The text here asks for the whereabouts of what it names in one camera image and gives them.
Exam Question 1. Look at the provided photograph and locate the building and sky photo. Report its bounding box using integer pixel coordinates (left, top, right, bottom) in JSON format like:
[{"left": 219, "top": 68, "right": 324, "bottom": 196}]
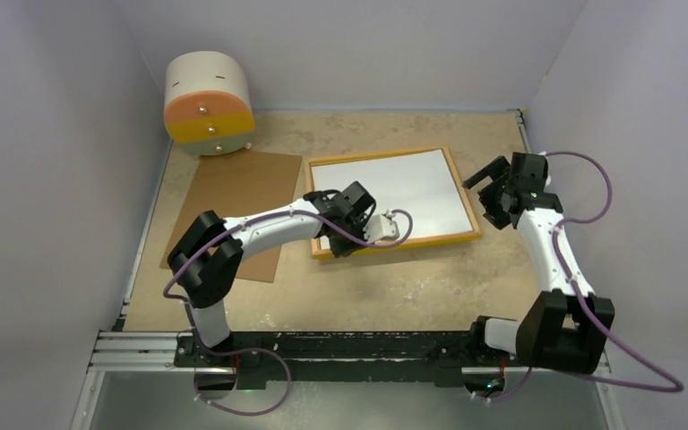
[{"left": 311, "top": 149, "right": 477, "bottom": 239}]

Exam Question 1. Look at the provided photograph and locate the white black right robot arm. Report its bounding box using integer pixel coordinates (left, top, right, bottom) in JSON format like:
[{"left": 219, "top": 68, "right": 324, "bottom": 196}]
[{"left": 462, "top": 152, "right": 615, "bottom": 374}]

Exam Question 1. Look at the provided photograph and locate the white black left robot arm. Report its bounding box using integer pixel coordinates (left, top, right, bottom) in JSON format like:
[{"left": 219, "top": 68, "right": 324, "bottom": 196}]
[{"left": 167, "top": 181, "right": 376, "bottom": 366}]

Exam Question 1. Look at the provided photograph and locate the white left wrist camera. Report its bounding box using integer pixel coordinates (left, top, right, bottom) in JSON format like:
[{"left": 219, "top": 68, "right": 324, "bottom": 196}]
[{"left": 364, "top": 211, "right": 400, "bottom": 244}]

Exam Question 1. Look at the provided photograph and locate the white orange yellow drawer cabinet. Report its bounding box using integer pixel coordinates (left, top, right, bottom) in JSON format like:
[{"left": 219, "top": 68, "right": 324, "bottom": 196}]
[{"left": 163, "top": 51, "right": 255, "bottom": 157}]

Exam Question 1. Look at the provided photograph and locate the brown frame backing board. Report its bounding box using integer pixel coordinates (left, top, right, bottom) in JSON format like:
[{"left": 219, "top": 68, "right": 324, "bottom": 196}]
[{"left": 159, "top": 150, "right": 303, "bottom": 269}]

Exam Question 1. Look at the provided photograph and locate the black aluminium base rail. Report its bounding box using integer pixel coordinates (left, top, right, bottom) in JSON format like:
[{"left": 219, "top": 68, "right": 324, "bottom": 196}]
[{"left": 87, "top": 330, "right": 611, "bottom": 393}]

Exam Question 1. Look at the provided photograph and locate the yellow wooden picture frame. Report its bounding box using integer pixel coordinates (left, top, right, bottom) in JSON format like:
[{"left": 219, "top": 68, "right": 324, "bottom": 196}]
[{"left": 303, "top": 146, "right": 482, "bottom": 249}]

